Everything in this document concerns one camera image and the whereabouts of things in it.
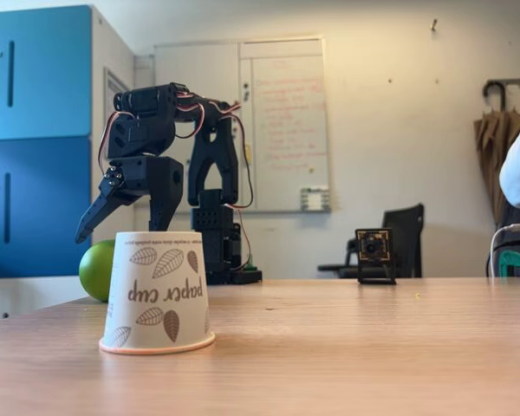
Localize green table clamp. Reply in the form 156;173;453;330
497;248;520;279

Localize black office chair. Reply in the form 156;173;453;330
316;203;426;280

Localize green ball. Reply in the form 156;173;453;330
78;239;117;303

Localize white low cabinet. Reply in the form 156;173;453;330
0;276;90;324

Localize white leaf-print paper cup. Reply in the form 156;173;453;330
98;230;217;356

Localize small webcam on black stand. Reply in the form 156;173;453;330
355;227;398;286

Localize red white servo cable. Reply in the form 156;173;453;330
230;113;257;212
101;108;125;171

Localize wall whiteboard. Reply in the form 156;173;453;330
153;36;332;215

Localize blue locker cabinet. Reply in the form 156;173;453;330
0;3;136;279

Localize brown folded umbrella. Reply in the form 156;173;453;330
472;81;520;227

